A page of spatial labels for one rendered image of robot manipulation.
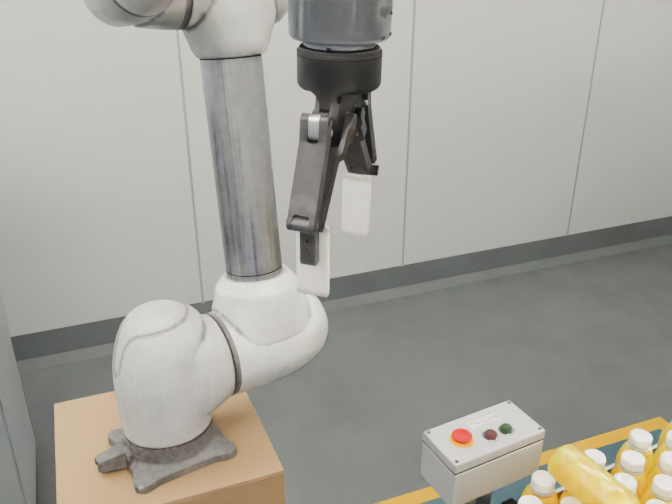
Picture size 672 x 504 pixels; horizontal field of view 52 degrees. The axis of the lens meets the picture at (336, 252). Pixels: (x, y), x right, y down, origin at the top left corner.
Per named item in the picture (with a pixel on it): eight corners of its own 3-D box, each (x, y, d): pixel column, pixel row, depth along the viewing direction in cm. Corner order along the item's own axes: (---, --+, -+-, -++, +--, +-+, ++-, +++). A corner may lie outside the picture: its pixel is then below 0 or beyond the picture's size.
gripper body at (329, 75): (368, 53, 56) (364, 163, 60) (393, 37, 63) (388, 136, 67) (281, 47, 58) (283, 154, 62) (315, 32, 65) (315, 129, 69)
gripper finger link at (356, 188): (342, 174, 73) (344, 171, 73) (341, 234, 76) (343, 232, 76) (369, 177, 72) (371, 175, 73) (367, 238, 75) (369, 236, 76)
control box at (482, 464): (419, 473, 129) (422, 430, 125) (503, 440, 137) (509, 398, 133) (451, 510, 121) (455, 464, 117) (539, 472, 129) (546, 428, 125)
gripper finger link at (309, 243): (320, 209, 60) (308, 222, 57) (319, 261, 62) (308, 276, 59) (303, 206, 60) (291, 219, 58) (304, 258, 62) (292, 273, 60)
